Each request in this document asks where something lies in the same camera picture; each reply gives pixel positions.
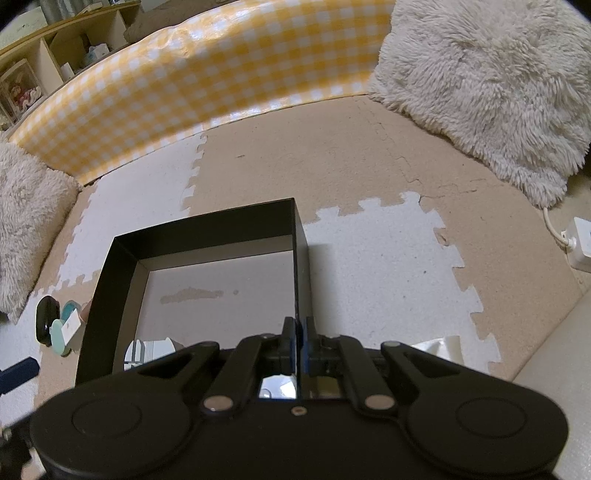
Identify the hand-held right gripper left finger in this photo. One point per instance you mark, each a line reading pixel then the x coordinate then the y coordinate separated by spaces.
pixel 289 344

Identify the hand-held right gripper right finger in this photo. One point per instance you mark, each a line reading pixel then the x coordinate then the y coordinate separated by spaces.
pixel 312 344

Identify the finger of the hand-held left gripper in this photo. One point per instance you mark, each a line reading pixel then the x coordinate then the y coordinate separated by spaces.
pixel 21 373

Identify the mint green round compact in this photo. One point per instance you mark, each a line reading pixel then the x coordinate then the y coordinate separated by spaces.
pixel 57 344

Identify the black oval case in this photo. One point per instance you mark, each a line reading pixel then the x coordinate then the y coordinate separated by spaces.
pixel 45 323

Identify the white cube box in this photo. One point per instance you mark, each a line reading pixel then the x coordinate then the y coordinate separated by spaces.
pixel 73 328

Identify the teal oval case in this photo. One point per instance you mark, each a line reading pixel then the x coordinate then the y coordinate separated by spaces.
pixel 70 307

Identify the black cardboard box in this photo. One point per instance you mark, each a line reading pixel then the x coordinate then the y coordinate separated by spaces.
pixel 104 295

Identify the white foam puzzle mat tile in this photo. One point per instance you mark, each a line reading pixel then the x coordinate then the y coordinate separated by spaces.
pixel 392 277
pixel 138 194

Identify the white striped round card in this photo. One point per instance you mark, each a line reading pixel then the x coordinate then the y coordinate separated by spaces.
pixel 145 353

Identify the clear plastic wrapper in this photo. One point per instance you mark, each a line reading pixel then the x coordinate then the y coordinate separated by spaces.
pixel 438 348

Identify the small cream fluffy cushion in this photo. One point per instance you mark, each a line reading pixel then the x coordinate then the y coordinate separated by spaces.
pixel 27 221

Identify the beige floor cushion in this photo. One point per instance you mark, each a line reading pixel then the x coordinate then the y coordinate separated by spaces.
pixel 558 369

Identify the yellow gingham padded panel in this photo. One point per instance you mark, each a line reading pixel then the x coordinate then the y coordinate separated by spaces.
pixel 184 87

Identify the clear doll display case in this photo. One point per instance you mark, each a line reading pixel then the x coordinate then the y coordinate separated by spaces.
pixel 18 94

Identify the white power strip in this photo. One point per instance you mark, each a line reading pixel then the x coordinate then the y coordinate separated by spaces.
pixel 581 242

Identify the large cream fluffy cushion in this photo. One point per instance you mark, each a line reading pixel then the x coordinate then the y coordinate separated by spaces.
pixel 485 87

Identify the wooden shelf unit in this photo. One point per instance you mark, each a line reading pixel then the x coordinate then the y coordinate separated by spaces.
pixel 51 60

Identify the tissue box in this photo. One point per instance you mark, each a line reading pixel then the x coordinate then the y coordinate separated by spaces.
pixel 97 51

